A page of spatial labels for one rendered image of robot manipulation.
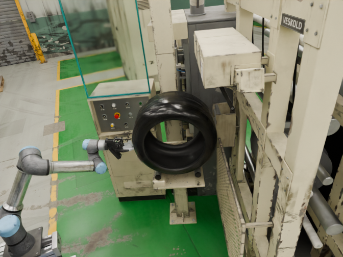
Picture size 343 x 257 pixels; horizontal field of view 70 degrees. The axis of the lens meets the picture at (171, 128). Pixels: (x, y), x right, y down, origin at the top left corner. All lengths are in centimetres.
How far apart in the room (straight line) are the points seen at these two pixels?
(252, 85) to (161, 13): 84
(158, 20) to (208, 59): 67
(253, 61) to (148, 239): 193
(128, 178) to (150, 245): 68
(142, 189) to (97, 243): 66
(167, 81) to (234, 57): 77
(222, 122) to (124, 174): 122
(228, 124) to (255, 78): 87
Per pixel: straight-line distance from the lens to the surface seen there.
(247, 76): 104
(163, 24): 167
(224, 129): 190
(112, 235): 268
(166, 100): 150
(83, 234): 279
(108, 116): 230
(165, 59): 172
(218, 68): 110
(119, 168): 257
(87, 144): 176
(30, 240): 191
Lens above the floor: 207
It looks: 31 degrees down
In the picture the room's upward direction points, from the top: 6 degrees counter-clockwise
